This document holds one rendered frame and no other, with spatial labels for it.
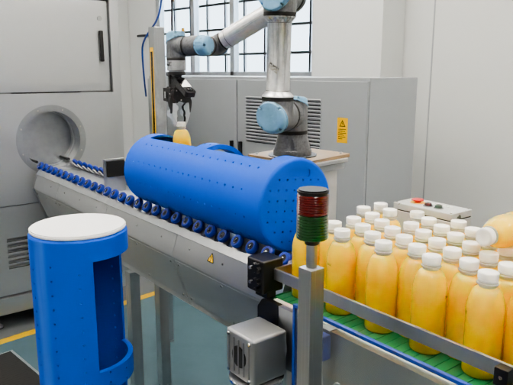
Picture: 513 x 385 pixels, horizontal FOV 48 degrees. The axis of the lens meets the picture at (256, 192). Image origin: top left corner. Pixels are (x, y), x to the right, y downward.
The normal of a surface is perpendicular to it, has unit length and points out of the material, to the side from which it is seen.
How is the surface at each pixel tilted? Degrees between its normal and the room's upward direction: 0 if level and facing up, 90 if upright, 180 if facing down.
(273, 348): 90
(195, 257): 70
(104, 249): 90
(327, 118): 90
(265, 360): 90
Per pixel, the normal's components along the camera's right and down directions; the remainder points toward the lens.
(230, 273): -0.74, -0.21
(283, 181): 0.62, 0.16
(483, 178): -0.71, 0.15
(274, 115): -0.47, 0.33
